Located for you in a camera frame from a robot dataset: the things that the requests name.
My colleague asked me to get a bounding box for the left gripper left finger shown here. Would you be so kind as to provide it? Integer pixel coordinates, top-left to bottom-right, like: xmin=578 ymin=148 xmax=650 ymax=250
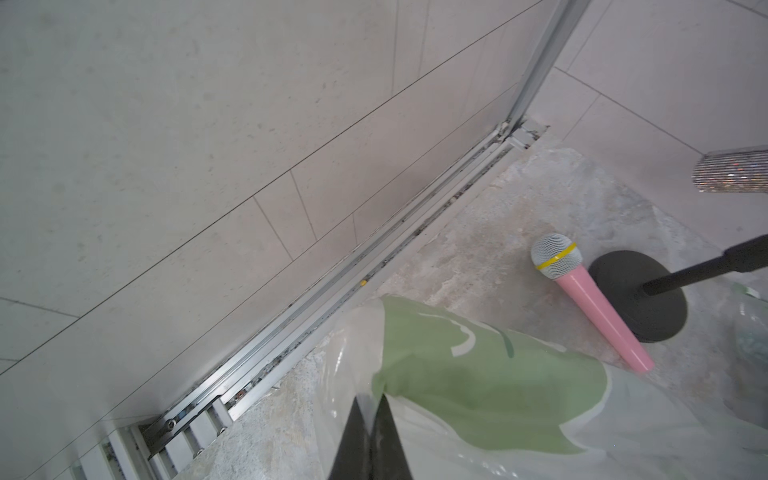
xmin=328 ymin=399 xmax=371 ymax=480

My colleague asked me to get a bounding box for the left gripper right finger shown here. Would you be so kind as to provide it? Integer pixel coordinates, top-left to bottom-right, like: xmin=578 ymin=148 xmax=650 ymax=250
xmin=370 ymin=395 xmax=413 ymax=480

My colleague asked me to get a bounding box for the zip-top bag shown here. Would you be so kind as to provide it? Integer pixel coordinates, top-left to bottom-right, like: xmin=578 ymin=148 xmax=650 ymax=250
xmin=725 ymin=282 xmax=767 ymax=428
xmin=314 ymin=296 xmax=767 ymax=479

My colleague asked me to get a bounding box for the pink toy microphone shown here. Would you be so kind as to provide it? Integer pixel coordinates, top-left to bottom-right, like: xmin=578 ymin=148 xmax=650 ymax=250
xmin=530 ymin=233 xmax=655 ymax=373

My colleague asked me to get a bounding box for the black microphone stand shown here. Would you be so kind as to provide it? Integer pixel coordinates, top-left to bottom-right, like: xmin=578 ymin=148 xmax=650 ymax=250
xmin=588 ymin=235 xmax=767 ymax=343

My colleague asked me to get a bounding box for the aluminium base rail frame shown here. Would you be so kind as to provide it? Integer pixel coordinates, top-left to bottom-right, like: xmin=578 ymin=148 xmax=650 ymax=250
xmin=42 ymin=119 xmax=546 ymax=479

